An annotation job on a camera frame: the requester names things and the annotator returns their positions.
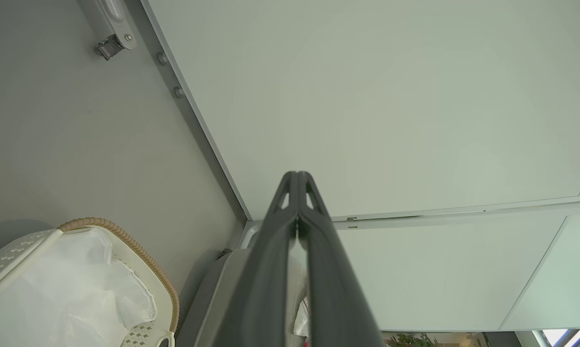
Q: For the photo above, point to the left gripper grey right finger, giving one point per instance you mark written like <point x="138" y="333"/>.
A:
<point x="333" y="289"/>

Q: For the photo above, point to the red shirt with white stripes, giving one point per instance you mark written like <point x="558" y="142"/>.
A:
<point x="301" y="323"/>

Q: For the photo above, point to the white sheer cloth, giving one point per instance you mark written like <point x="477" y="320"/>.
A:
<point x="73" y="289"/>

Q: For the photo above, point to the metal partition foot with caster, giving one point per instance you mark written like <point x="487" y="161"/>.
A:
<point x="114" y="33"/>

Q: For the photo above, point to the grey partition bottom rail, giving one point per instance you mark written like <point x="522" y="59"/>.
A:
<point x="198" y="130"/>

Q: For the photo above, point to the green potted plant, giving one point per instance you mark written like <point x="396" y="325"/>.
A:
<point x="412" y="340"/>

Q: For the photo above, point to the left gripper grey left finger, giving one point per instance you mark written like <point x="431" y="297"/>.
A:
<point x="265" y="270"/>

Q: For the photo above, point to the white basket with woven rim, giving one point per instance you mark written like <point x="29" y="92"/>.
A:
<point x="167" y="289"/>

